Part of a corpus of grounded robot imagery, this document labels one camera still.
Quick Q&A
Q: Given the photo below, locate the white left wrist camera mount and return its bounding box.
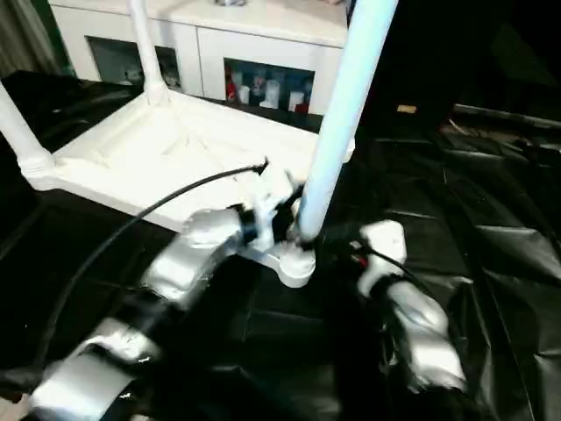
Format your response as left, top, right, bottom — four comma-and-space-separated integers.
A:
248, 168, 300, 254

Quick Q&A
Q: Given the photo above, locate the white glass-door cabinet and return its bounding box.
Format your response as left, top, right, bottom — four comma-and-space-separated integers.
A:
46, 0, 352, 116

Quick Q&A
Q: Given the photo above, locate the white plastic table leg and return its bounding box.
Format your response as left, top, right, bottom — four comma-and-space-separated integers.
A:
125, 0, 173, 106
296, 0, 401, 246
0, 77, 57, 175

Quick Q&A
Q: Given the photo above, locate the black table mat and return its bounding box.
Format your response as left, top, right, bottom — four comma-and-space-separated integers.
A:
0, 69, 561, 421

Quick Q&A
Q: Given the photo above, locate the white plastic table top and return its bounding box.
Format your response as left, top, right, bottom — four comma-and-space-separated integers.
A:
19, 94, 357, 289

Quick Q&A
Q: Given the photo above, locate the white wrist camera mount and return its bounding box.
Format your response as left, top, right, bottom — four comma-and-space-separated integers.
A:
248, 168, 300, 254
357, 220, 407, 296

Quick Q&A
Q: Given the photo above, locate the long black bar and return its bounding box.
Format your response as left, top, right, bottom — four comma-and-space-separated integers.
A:
453, 103, 561, 131

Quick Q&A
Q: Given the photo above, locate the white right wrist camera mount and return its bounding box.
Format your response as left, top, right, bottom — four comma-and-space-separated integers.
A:
357, 220, 407, 296

